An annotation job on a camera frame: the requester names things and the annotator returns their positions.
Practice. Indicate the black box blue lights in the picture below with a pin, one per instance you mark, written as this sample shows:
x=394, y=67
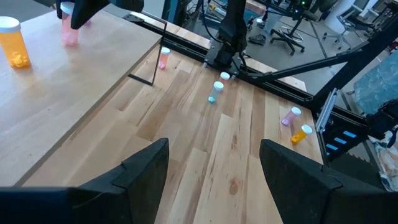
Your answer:
x=342, y=140

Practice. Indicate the salmon pill bottle white cap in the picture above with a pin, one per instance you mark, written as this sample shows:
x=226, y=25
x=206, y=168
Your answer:
x=224, y=76
x=163, y=59
x=69, y=33

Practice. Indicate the black office chair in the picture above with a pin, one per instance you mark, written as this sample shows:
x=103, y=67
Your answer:
x=287, y=39

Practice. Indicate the person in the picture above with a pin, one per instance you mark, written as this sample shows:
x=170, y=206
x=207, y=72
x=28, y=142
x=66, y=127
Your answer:
x=258, y=39

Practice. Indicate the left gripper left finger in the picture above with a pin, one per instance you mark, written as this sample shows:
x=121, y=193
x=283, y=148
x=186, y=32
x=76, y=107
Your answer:
x=124, y=199

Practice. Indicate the purple pill bottle white cap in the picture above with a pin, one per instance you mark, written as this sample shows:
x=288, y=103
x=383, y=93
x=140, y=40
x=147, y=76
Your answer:
x=290, y=116

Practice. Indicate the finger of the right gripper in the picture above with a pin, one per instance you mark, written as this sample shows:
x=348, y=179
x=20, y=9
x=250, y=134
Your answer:
x=88, y=12
x=59, y=7

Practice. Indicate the teal pill bottle white cap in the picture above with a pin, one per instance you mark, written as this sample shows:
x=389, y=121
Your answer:
x=215, y=92

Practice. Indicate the silver metal bracket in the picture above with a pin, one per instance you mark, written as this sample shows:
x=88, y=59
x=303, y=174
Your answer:
x=326, y=110

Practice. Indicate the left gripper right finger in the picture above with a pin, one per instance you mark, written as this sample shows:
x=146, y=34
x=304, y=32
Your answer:
x=311, y=199

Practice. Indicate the blue metal frame table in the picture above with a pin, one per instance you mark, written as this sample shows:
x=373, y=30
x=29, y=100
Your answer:
x=171, y=12

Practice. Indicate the wooden shelf black legs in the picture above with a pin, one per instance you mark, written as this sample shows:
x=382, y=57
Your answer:
x=77, y=93

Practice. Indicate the grey office chair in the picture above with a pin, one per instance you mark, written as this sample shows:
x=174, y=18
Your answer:
x=345, y=21

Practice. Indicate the orange pill bottle white cap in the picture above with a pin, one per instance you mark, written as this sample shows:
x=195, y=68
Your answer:
x=14, y=46
x=300, y=135

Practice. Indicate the teal fabric cover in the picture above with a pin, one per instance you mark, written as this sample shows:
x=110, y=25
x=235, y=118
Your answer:
x=377, y=84

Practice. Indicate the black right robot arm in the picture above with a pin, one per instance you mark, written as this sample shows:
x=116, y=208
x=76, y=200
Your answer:
x=233, y=28

